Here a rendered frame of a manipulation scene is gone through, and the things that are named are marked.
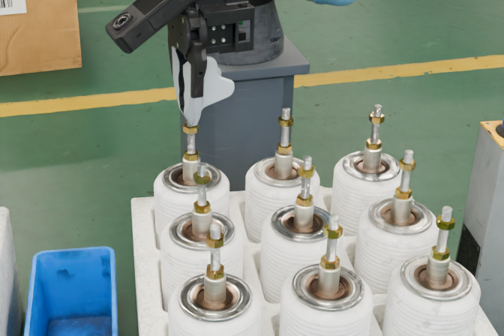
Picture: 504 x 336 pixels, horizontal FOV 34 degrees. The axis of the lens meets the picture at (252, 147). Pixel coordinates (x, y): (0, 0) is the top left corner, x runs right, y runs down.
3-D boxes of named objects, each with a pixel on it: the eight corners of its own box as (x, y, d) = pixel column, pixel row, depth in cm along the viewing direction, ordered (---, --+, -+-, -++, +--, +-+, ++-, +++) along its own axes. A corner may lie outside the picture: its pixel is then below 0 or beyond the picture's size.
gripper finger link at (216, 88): (238, 127, 98) (238, 55, 94) (192, 136, 96) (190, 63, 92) (229, 118, 100) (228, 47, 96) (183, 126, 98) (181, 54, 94)
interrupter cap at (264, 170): (309, 193, 101) (310, 187, 101) (249, 187, 102) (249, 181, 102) (314, 163, 108) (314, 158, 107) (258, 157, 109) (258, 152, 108)
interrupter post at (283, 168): (291, 180, 104) (292, 157, 102) (272, 178, 104) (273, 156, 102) (292, 170, 106) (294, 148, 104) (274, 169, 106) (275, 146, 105)
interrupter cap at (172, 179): (163, 165, 106) (163, 160, 106) (220, 165, 107) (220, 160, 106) (160, 196, 100) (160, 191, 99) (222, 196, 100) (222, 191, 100)
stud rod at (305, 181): (307, 217, 93) (310, 160, 90) (298, 215, 94) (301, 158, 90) (309, 212, 94) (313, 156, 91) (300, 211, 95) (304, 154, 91)
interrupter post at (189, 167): (182, 175, 104) (181, 153, 102) (201, 175, 104) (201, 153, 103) (181, 185, 102) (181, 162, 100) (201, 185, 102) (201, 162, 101)
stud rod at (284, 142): (283, 163, 103) (286, 110, 100) (277, 160, 104) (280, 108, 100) (289, 161, 104) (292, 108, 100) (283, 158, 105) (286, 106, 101)
